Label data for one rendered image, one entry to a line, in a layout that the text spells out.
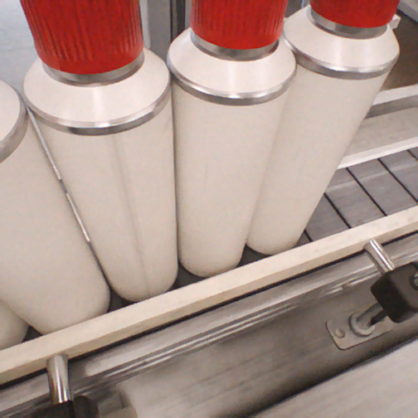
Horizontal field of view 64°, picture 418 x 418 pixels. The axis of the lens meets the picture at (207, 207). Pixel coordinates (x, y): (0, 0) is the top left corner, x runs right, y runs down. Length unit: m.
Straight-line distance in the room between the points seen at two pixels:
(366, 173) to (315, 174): 0.17
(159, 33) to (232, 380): 0.26
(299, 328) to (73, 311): 0.18
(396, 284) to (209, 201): 0.14
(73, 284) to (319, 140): 0.14
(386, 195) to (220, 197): 0.21
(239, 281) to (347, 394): 0.10
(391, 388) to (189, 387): 0.14
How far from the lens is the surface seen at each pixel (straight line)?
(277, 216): 0.22
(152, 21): 0.27
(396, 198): 0.35
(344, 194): 0.33
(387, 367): 0.27
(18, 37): 0.65
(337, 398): 0.25
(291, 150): 0.18
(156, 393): 0.29
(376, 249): 0.27
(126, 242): 0.17
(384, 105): 0.30
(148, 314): 0.21
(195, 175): 0.16
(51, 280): 0.17
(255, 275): 0.22
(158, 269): 0.21
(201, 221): 0.19
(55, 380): 0.22
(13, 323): 0.24
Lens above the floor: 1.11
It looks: 54 degrees down
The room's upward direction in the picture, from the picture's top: 5 degrees clockwise
